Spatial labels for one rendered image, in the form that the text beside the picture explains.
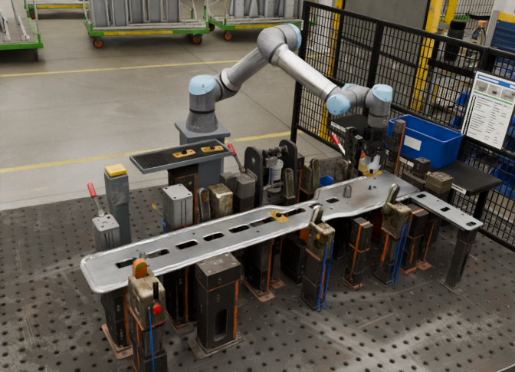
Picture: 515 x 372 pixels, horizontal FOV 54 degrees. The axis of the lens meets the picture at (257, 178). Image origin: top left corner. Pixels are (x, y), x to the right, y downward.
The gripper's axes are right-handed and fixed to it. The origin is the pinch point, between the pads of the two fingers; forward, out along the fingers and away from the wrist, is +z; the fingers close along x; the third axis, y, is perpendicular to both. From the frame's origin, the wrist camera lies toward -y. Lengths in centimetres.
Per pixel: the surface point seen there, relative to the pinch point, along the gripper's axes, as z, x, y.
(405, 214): 6.0, 24.8, 6.4
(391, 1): -32, -158, -168
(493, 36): -20, -80, -190
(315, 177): 5.6, -14.1, 18.4
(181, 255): 7, 4, 88
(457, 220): 9.4, 34.4, -12.7
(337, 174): 9.5, -17.1, 2.9
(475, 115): -15, 4, -55
